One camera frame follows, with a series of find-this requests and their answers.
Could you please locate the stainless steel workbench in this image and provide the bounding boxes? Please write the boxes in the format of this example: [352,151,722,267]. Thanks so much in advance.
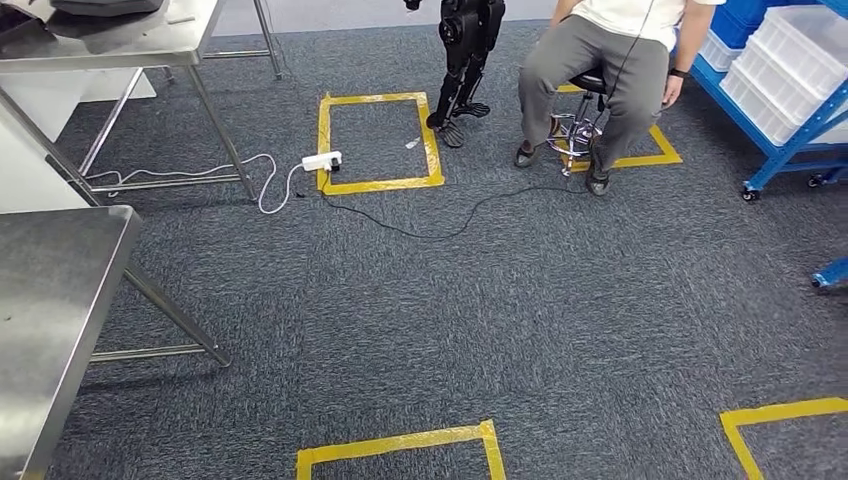
[0,205,233,480]

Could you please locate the dark grey flat part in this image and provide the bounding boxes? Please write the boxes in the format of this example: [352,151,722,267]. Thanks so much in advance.
[49,0,167,18]

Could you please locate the yellow floor tape square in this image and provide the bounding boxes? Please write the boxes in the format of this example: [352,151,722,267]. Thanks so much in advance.
[315,91,446,197]
[295,419,508,480]
[719,396,848,480]
[555,82,685,175]

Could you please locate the white power strip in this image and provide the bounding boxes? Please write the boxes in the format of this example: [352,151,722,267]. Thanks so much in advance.
[301,150,344,175]

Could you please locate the black chrome stool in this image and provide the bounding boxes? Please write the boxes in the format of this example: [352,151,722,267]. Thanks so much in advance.
[545,66,609,179]

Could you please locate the black humanoid robot legs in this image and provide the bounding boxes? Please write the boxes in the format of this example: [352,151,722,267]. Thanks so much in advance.
[402,0,507,150]

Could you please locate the person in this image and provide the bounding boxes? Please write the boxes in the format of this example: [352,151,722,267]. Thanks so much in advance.
[513,0,728,199]

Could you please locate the white plastic crate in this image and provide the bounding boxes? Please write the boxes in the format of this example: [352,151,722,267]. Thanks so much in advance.
[751,5,848,101]
[718,39,848,147]
[697,29,738,73]

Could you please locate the stainless steel table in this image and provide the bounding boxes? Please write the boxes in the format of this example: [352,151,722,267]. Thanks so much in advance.
[0,0,287,201]

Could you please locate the blue plastic crate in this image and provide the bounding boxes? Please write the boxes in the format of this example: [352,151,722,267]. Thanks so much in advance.
[710,0,773,49]

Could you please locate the black floor cable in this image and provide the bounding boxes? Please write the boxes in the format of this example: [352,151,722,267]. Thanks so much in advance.
[291,0,658,242]

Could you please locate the white power cable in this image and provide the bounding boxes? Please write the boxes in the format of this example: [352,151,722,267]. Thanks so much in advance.
[84,152,307,216]

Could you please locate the white pedestal block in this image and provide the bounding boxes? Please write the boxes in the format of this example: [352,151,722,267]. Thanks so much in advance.
[0,69,158,215]

